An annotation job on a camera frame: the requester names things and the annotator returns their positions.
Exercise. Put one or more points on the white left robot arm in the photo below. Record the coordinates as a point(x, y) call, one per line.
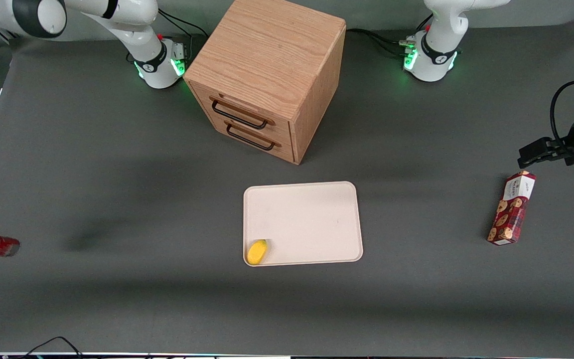
point(439, 40)

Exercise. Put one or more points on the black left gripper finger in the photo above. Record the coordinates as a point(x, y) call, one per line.
point(536, 148)
point(541, 158)

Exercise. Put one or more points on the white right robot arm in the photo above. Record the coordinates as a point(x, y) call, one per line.
point(132, 30)

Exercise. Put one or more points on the red cookie box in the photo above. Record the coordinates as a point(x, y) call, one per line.
point(511, 209)

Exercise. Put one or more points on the yellow toy mango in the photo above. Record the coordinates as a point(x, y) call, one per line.
point(257, 252)

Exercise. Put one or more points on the beige plastic tray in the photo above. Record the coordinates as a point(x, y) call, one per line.
point(307, 224)

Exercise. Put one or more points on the wooden two-drawer cabinet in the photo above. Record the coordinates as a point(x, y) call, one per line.
point(267, 65)

